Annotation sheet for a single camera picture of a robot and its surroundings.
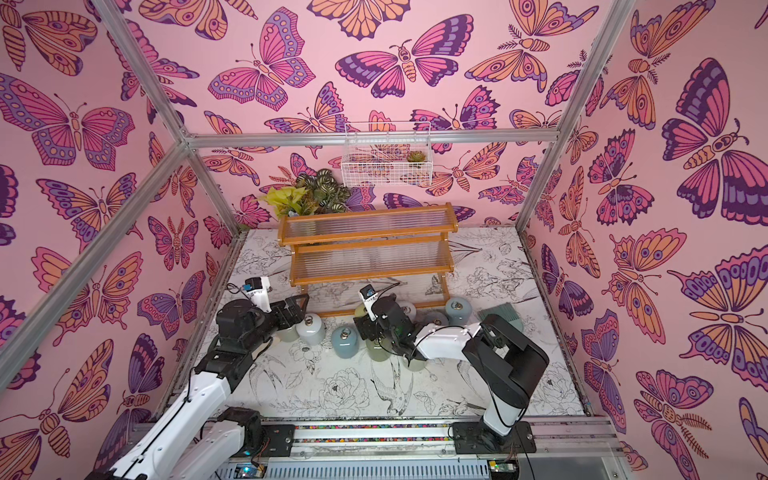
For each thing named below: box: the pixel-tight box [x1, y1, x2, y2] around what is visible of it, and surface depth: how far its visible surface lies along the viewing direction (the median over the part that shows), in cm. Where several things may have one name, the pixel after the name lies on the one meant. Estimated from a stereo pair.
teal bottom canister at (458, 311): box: [445, 297, 473, 327], surface depth 90 cm
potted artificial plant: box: [261, 169, 351, 219], surface depth 102 cm
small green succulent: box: [407, 150, 428, 162], surface depth 94 cm
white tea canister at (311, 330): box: [296, 313, 325, 346], surface depth 87 cm
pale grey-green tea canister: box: [404, 358, 428, 372], surface depth 86 cm
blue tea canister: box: [331, 326, 359, 359], surface depth 85 cm
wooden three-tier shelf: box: [277, 202, 459, 318], surface depth 105 cm
